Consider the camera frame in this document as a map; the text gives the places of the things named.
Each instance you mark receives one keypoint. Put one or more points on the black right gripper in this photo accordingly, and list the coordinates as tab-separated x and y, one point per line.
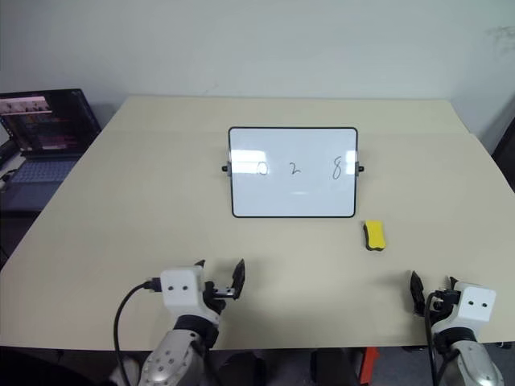
440	305

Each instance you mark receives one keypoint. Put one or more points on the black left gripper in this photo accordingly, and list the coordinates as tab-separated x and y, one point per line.
213	305

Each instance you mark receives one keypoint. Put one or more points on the yellow object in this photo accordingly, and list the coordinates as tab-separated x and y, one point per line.
376	233

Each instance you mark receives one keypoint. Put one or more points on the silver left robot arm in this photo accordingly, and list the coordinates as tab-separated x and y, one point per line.
169	354

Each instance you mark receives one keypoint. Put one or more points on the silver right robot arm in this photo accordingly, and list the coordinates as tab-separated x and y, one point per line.
470	362

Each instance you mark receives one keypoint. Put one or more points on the open dark laptop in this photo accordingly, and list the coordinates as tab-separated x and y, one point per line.
44	128

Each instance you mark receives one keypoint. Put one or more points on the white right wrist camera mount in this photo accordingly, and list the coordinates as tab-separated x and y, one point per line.
476	305

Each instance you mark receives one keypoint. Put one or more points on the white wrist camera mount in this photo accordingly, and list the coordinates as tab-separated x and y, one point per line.
181	293
476	305

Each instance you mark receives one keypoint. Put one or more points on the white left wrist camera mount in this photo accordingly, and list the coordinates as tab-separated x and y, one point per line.
181	293

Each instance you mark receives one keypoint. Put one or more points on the red frame post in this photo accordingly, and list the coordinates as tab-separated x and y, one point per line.
369	362

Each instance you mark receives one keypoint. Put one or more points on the white whiteboard with black frame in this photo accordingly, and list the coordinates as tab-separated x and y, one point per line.
293	189

